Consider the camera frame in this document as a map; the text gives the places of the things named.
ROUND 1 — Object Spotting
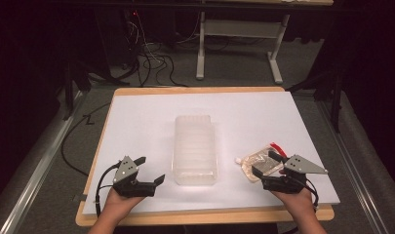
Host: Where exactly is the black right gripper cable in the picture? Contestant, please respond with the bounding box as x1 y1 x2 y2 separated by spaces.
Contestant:
301 177 320 213

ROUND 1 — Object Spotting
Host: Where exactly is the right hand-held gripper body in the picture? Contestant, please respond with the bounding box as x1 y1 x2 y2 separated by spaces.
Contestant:
261 154 329 194

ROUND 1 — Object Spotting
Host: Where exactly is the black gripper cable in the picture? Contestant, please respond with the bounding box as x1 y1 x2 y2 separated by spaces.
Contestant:
94 162 122 217
301 177 320 213

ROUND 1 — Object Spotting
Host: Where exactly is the person's right hand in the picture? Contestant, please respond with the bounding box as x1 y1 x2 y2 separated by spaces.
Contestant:
270 187 317 221

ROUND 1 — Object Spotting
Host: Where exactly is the black floor cable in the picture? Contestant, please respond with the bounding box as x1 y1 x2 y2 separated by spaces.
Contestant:
60 101 112 176

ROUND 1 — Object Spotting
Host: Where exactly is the black stand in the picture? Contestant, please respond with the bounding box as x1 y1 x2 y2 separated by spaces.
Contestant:
61 59 93 122
285 69 345 134

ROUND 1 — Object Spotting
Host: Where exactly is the white board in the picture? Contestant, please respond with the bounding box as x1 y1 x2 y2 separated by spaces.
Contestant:
82 91 341 215

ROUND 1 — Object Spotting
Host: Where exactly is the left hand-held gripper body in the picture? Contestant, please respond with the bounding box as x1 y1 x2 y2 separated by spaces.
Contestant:
111 155 156 198

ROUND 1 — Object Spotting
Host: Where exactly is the metal floor rail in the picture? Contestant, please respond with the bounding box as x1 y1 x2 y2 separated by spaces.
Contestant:
317 99 395 234
0 91 86 234

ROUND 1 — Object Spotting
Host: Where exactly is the clear pouch with red strip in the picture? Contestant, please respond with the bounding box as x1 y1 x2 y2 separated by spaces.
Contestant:
234 141 288 183

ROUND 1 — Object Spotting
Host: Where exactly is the wooden table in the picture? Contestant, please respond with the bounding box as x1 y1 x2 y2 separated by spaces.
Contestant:
75 86 336 227

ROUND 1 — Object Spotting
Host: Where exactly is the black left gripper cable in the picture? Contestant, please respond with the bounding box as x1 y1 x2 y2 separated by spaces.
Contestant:
94 162 122 217

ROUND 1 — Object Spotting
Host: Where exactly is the tangle of cables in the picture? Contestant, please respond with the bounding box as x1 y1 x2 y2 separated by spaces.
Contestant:
118 9 203 88

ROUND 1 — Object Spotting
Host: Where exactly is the clear plastic container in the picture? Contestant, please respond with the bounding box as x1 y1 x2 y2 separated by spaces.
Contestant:
172 113 218 186

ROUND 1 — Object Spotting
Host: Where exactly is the person's left hand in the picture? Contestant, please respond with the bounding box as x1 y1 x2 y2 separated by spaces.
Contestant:
101 187 146 217

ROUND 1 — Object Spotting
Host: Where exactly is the white metal desk frame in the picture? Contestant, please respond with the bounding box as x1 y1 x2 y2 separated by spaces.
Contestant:
195 0 335 86

